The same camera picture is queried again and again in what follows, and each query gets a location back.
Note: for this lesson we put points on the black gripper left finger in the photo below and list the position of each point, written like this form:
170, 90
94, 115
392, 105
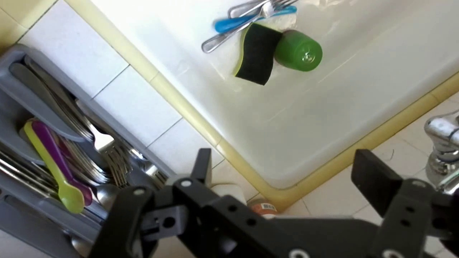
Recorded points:
203, 167

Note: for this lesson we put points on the black and yellow sponge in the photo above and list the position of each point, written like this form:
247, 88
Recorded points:
256, 55

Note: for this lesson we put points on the silver tray fork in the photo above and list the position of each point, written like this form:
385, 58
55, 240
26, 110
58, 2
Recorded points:
102, 141

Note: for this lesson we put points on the amber pump bottle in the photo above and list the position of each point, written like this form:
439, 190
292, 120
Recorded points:
264, 209

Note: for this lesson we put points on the white sink basin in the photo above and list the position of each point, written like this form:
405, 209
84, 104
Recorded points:
335, 110

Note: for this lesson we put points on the silver table knife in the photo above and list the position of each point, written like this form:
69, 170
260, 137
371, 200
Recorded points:
43, 95

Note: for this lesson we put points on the grey cutlery tray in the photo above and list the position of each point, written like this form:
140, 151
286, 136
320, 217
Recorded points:
29, 81

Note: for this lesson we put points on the green plastic cup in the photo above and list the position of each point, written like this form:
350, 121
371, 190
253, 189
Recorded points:
299, 51

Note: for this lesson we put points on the purple plastic spoon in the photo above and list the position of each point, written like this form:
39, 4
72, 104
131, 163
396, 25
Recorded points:
48, 141

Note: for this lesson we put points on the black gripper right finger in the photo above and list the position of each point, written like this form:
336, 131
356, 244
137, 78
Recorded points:
382, 187

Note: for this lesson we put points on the green plastic spoon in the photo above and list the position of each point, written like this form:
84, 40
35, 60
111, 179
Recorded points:
66, 191

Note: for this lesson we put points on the chrome wall faucet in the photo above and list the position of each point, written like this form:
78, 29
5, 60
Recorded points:
445, 144

